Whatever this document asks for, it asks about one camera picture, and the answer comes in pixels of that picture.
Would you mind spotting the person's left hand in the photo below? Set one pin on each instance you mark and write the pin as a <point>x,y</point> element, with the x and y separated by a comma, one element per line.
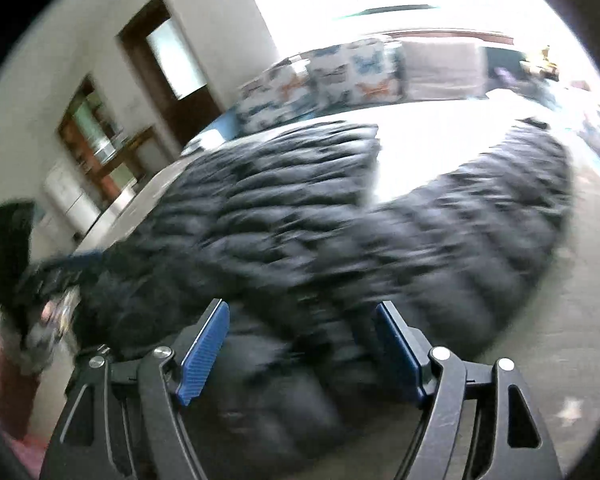
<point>35,347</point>

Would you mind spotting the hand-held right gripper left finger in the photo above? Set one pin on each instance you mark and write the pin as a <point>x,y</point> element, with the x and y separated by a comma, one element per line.
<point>205,355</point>

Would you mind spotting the butterfly print pillows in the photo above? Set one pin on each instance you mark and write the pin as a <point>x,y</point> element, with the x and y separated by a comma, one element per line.
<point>502,57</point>

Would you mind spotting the wooden wall cabinet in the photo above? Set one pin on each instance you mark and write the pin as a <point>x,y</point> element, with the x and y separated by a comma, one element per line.
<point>87,135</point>

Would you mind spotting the white pillow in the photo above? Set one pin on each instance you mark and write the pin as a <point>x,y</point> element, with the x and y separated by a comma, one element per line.
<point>442,70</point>

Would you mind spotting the brown wooden door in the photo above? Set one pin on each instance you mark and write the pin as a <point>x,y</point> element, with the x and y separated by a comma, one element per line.
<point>180,95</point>

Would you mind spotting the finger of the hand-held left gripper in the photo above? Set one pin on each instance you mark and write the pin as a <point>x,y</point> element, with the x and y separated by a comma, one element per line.
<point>80,260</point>

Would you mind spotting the wooden table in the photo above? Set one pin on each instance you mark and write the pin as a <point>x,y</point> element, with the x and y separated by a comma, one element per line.
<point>130,145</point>

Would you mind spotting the white cabinet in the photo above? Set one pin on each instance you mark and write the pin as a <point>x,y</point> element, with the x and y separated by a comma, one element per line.
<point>70,200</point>

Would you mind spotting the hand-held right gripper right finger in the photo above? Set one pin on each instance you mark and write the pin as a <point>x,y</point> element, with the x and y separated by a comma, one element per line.
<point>400,355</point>

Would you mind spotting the black down jacket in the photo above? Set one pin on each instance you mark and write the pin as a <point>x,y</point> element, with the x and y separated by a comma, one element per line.
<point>305,240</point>

